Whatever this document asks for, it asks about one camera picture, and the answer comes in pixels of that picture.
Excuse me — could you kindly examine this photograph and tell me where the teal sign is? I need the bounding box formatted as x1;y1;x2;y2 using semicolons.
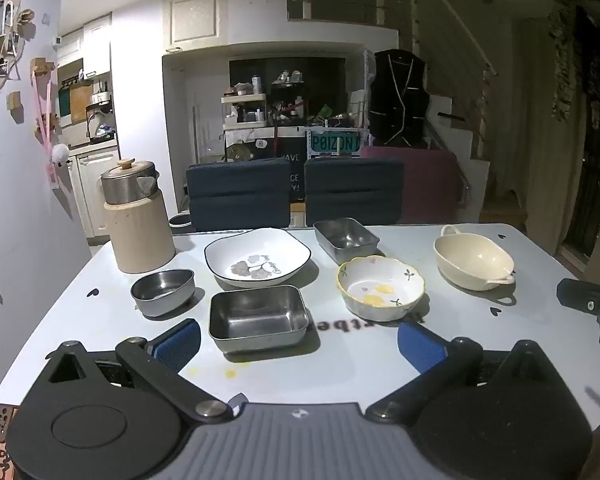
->
306;129;362;158

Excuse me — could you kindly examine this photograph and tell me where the floral bowl with yellow rim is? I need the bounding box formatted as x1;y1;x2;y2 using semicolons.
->
336;256;425;322

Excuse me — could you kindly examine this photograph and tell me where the white heart print tablecloth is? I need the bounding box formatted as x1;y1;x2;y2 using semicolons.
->
0;223;600;441

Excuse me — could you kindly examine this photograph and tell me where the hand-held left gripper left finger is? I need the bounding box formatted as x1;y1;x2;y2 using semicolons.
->
45;319;233;423

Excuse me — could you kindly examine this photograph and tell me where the white leaf print plate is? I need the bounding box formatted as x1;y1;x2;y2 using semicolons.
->
204;228;313;289

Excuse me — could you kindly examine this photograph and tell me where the white kitchen cabinet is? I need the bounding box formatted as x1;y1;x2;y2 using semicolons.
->
70;152;122;238

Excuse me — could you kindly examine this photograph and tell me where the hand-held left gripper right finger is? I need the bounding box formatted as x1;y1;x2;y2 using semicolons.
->
365;321;556;423

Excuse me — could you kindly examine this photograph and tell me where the beige and steel kettle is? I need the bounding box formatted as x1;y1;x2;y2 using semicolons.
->
100;158;177;275

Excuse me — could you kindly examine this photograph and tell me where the white storage rack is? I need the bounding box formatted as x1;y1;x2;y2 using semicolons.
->
222;94;267;130

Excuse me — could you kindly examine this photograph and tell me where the black lettered board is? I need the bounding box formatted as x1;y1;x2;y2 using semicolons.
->
274;136;307;203

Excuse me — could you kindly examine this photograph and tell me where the round steel bowl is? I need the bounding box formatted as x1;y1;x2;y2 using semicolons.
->
130;268;196;318

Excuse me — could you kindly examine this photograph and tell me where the black vest with white trim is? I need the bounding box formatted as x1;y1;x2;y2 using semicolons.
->
369;49;428;148

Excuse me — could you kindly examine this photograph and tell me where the large rectangular steel container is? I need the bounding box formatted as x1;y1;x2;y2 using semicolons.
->
208;285;309;355

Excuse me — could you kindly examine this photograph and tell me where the cream two-handled bowl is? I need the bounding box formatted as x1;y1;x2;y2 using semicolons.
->
433;225;516;292

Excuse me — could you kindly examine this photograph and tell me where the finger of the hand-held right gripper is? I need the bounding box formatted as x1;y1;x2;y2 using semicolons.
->
556;278;600;347

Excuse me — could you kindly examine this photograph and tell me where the dark blue chair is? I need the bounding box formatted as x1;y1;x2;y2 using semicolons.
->
186;158;292;233
304;156;405;227

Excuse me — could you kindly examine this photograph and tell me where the white wall cabinet door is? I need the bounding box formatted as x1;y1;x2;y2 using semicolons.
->
162;0;230;52

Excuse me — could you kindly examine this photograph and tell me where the pink ribbon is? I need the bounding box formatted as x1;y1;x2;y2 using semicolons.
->
30;60;63;188

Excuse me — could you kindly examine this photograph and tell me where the small square steel container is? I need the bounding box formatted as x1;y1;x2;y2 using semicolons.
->
313;218;380;265

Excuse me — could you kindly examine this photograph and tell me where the maroon chair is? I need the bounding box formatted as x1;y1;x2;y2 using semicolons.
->
360;146;465;225

